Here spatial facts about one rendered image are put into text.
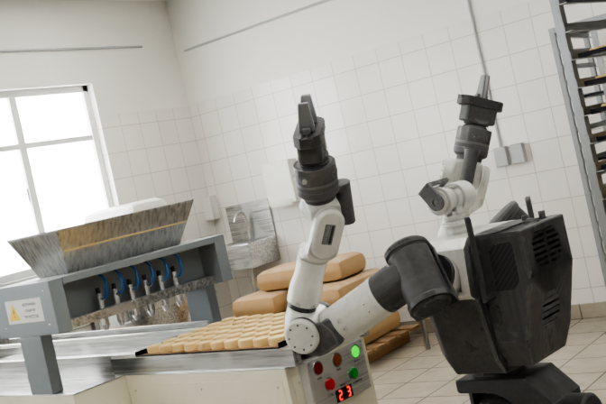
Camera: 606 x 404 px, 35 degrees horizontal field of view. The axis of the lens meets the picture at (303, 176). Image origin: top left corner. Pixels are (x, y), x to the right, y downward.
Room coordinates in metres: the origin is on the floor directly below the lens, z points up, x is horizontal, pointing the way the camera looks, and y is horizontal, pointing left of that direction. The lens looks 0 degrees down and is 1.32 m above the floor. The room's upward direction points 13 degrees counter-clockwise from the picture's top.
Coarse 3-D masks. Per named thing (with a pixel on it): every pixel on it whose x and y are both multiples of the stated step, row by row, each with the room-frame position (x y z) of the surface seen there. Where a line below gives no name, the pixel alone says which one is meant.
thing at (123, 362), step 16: (224, 352) 2.66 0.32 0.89; (240, 352) 2.62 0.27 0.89; (256, 352) 2.57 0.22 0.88; (272, 352) 2.53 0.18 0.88; (288, 352) 2.50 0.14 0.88; (128, 368) 2.96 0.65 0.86; (144, 368) 2.91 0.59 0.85; (160, 368) 2.86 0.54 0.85; (176, 368) 2.81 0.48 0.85; (192, 368) 2.76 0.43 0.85; (208, 368) 2.71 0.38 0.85; (224, 368) 2.67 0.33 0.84; (240, 368) 2.63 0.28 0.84; (256, 368) 2.58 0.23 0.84
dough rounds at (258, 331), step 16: (224, 320) 3.08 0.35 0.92; (240, 320) 2.98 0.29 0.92; (256, 320) 2.92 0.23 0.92; (272, 320) 2.84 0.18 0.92; (192, 336) 2.90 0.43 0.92; (208, 336) 2.79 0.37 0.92; (224, 336) 2.74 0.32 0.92; (240, 336) 2.67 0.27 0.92; (256, 336) 2.63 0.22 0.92; (272, 336) 2.53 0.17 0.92; (160, 352) 2.82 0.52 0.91; (176, 352) 2.77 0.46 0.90
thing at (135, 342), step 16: (96, 336) 3.58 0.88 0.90; (112, 336) 3.48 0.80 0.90; (128, 336) 3.42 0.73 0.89; (144, 336) 3.36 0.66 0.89; (160, 336) 3.30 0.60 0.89; (176, 336) 3.24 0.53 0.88; (0, 352) 4.01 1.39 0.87; (16, 352) 3.93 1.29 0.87; (64, 352) 3.70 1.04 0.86; (80, 352) 3.63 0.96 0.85; (96, 352) 3.56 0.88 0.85; (112, 352) 3.50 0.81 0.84
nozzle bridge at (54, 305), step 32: (160, 256) 3.14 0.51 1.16; (192, 256) 3.35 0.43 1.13; (224, 256) 3.34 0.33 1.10; (0, 288) 3.02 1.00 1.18; (32, 288) 2.88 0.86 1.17; (64, 288) 2.95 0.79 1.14; (192, 288) 3.26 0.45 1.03; (0, 320) 3.03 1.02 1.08; (32, 320) 2.90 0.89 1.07; (64, 320) 2.84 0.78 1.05; (96, 320) 2.96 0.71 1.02; (192, 320) 3.47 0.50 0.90; (32, 352) 2.93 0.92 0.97; (32, 384) 2.96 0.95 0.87
